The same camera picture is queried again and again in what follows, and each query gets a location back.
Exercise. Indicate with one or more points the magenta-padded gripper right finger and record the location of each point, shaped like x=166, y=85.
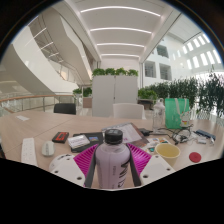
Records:
x=156, y=168

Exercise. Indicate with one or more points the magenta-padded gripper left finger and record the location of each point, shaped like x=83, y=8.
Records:
x=68, y=168

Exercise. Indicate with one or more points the lilac bottle with black cap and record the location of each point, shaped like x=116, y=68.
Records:
x=112, y=160

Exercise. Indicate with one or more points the clear water bottle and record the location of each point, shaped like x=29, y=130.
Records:
x=158, y=115

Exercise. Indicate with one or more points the white computer mouse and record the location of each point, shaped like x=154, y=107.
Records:
x=58, y=159

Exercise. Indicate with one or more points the pale yellow mug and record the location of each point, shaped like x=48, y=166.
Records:
x=167, y=154

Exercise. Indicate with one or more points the colourful sticker sheet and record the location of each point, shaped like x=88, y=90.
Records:
x=156, y=144

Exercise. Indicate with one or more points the small white oval device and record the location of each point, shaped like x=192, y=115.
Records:
x=48, y=148

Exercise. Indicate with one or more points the white card box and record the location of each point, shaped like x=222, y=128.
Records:
x=78, y=141

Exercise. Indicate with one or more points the small red black box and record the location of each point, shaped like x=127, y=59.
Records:
x=60, y=136

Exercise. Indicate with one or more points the black power adapter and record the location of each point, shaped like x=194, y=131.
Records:
x=145, y=131

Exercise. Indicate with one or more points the flat round red coaster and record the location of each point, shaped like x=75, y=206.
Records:
x=195, y=157

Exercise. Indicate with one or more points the black folder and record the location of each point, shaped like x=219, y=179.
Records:
x=95, y=136

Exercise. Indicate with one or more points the white power strip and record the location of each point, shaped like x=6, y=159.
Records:
x=28, y=151

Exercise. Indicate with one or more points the brown-edged tablet with paper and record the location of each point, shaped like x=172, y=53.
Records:
x=130, y=131

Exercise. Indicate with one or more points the small white printed box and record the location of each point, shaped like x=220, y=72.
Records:
x=201, y=140

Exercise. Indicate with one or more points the green tote bag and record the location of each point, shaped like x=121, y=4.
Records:
x=175, y=113

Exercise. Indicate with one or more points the black chair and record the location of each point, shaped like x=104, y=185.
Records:
x=65, y=108

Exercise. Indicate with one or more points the white chair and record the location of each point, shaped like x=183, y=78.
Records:
x=128, y=110

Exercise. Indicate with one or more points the white paper slip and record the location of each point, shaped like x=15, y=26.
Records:
x=22, y=117

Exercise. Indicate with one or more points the brown planter with green plants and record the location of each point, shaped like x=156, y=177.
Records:
x=146, y=94

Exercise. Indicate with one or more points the wooden handrail glass railing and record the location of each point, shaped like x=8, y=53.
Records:
x=33, y=97

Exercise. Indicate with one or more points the green plant hedge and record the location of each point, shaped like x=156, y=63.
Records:
x=190, y=93

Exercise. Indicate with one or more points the white cabinet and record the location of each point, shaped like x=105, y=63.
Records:
x=115, y=95

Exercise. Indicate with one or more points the green plants on cabinet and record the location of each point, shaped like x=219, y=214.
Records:
x=115, y=71

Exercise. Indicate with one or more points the ceiling light strips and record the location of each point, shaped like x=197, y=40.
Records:
x=121, y=30

